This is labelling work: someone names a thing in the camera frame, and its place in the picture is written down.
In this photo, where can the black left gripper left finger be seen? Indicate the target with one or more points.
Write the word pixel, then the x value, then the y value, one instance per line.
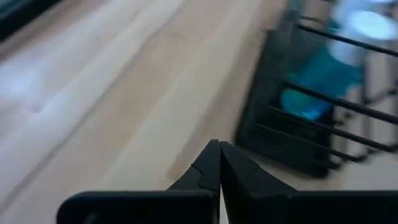
pixel 186 205

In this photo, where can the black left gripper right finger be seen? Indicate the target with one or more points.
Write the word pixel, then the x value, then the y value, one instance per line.
pixel 264 205

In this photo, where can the blue mouthwash bottle white cap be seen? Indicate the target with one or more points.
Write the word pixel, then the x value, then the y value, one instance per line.
pixel 320 77

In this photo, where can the black aluminium table frame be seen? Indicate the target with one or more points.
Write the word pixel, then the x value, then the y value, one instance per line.
pixel 12 18

